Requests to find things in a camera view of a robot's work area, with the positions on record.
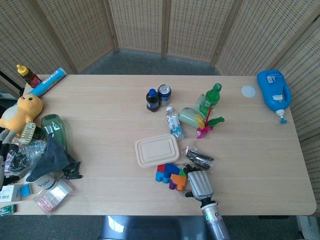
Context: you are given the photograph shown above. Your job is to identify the blue detergent pump bottle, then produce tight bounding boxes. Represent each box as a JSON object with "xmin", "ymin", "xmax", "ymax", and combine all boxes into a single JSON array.
[{"xmin": 256, "ymin": 69, "xmax": 293, "ymax": 125}]

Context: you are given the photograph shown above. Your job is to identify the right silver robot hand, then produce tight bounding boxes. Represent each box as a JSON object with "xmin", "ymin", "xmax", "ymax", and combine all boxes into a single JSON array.
[{"xmin": 178, "ymin": 163, "xmax": 216, "ymax": 202}]

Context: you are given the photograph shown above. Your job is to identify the beige lidded lunch box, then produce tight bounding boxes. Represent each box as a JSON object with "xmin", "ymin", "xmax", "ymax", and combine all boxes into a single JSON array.
[{"xmin": 134, "ymin": 133, "xmax": 181, "ymax": 169}]

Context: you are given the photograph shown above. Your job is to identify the dark soda bottle blue cap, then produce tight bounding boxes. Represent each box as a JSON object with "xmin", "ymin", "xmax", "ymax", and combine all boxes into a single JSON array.
[{"xmin": 146, "ymin": 88, "xmax": 160, "ymax": 113}]

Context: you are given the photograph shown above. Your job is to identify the green plastic bottle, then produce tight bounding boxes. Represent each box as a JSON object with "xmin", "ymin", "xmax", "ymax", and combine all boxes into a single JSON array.
[{"xmin": 199, "ymin": 83, "xmax": 223, "ymax": 118}]

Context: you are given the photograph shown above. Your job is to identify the white labelled box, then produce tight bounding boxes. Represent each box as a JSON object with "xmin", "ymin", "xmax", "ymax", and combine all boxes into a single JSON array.
[{"xmin": 0, "ymin": 184, "xmax": 22, "ymax": 203}]

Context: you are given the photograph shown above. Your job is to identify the white cup blue print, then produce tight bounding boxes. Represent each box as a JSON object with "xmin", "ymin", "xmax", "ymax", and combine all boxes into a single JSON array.
[{"xmin": 32, "ymin": 173, "xmax": 57, "ymax": 189}]

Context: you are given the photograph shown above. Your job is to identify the green glass vase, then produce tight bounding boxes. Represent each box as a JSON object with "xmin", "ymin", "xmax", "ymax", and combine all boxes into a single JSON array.
[{"xmin": 41, "ymin": 113, "xmax": 69, "ymax": 152}]

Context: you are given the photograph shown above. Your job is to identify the crumpled clear plastic bag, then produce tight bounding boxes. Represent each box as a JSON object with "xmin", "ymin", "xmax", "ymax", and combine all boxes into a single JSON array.
[{"xmin": 6, "ymin": 139, "xmax": 48, "ymax": 174}]

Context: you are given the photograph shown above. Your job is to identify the bagged black cutlery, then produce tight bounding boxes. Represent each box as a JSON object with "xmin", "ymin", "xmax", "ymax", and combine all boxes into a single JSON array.
[{"xmin": 181, "ymin": 141, "xmax": 215, "ymax": 173}]

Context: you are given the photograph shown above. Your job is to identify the blue cylindrical tube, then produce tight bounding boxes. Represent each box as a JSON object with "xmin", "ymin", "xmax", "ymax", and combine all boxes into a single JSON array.
[{"xmin": 31, "ymin": 66, "xmax": 67, "ymax": 97}]

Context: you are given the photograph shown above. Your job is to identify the pale green cup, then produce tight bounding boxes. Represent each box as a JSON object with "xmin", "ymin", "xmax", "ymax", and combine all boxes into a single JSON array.
[{"xmin": 178, "ymin": 94, "xmax": 205, "ymax": 129}]

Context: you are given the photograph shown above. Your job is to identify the white round lid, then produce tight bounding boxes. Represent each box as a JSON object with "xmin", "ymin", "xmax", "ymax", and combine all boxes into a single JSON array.
[{"xmin": 241, "ymin": 85, "xmax": 257, "ymax": 99}]

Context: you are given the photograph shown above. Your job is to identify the black clips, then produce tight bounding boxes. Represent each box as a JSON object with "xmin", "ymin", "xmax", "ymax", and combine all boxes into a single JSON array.
[{"xmin": 61, "ymin": 161, "xmax": 83, "ymax": 180}]

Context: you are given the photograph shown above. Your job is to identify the honey bottle yellow cap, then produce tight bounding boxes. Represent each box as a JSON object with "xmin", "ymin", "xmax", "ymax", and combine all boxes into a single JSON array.
[{"xmin": 16, "ymin": 64, "xmax": 42, "ymax": 88}]

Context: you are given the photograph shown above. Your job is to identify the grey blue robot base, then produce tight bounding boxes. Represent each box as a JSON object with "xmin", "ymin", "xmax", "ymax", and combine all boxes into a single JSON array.
[{"xmin": 99, "ymin": 215, "xmax": 208, "ymax": 240}]

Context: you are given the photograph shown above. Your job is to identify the clear water bottle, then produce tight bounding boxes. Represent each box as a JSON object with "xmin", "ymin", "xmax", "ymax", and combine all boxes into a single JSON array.
[{"xmin": 164, "ymin": 106, "xmax": 185, "ymax": 141}]

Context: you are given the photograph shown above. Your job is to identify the green circuit board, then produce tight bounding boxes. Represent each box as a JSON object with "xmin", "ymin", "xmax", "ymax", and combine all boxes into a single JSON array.
[{"xmin": 0, "ymin": 203, "xmax": 17, "ymax": 217}]

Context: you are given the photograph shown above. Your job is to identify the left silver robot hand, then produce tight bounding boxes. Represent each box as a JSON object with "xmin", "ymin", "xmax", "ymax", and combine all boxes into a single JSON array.
[{"xmin": 0, "ymin": 128, "xmax": 21, "ymax": 193}]

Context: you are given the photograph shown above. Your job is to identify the yellow plush duck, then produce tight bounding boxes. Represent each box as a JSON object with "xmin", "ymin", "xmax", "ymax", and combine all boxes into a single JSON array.
[{"xmin": 0, "ymin": 93, "xmax": 44, "ymax": 138}]

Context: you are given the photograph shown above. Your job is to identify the clear zip bags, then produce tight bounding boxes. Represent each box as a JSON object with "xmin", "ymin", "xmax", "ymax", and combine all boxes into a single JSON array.
[{"xmin": 33, "ymin": 178, "xmax": 75, "ymax": 215}]

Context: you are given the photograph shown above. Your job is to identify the colourful building block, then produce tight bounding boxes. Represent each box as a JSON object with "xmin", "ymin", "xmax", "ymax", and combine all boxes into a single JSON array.
[{"xmin": 155, "ymin": 163, "xmax": 189, "ymax": 192}]

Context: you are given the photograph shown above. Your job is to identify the blue drink can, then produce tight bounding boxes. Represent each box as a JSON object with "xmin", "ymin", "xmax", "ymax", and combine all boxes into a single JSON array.
[{"xmin": 157, "ymin": 84, "xmax": 173, "ymax": 107}]

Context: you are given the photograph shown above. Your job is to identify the colourful feather toy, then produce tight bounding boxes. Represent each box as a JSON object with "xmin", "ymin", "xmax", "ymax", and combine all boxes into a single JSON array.
[{"xmin": 195, "ymin": 104, "xmax": 225, "ymax": 140}]

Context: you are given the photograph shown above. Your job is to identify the clear bottle yellow liquid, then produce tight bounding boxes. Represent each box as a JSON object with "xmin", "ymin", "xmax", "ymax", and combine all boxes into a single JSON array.
[{"xmin": 18, "ymin": 121, "xmax": 36, "ymax": 145}]

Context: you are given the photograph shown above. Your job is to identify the small blue square box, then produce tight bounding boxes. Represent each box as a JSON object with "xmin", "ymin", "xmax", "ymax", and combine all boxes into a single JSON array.
[{"xmin": 19, "ymin": 184, "xmax": 34, "ymax": 197}]

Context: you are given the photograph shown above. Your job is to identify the dark grey cloth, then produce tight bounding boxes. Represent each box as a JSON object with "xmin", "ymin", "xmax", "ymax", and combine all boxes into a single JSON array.
[{"xmin": 25, "ymin": 136, "xmax": 77, "ymax": 183}]

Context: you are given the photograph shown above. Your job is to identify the bamboo folding screen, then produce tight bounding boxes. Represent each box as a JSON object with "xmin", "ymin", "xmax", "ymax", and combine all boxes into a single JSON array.
[{"xmin": 0, "ymin": 0, "xmax": 320, "ymax": 191}]

